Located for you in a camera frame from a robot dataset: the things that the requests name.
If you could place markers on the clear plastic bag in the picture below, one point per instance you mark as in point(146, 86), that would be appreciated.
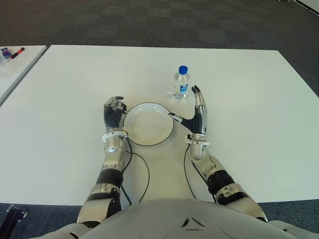
point(4, 68)

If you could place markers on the white side table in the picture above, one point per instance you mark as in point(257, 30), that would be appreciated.
point(17, 72)

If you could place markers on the red black marker pen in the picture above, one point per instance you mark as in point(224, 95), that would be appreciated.
point(17, 52)

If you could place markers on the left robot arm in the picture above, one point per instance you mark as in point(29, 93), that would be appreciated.
point(113, 154)

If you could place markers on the blue packet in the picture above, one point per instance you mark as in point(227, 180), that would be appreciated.
point(6, 53)

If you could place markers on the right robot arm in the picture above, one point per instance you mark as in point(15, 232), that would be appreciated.
point(219, 174)

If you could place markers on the clear water bottle blue cap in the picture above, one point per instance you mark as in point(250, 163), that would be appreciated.
point(182, 84)

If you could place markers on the white plate black rim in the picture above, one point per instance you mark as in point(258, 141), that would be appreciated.
point(148, 124)

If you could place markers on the black wheeled base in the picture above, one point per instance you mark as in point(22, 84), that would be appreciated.
point(15, 219)

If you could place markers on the grey robot torso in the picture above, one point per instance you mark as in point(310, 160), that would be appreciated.
point(187, 221)

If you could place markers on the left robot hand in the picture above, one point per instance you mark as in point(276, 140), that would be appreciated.
point(113, 118)

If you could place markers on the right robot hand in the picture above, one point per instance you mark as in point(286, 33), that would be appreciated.
point(199, 122)

